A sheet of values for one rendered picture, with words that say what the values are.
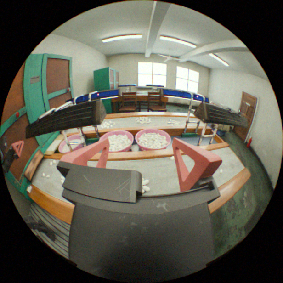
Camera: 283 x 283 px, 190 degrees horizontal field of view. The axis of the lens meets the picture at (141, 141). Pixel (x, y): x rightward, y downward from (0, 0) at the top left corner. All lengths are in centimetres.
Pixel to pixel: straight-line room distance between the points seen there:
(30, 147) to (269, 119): 528
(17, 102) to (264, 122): 525
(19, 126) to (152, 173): 106
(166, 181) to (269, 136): 420
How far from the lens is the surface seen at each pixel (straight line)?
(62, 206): 54
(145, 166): 52
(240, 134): 472
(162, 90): 86
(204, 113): 37
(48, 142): 107
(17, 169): 92
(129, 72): 532
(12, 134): 91
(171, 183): 48
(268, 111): 443
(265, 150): 436
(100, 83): 314
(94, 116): 28
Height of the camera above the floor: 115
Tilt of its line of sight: 37 degrees down
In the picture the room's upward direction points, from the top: straight up
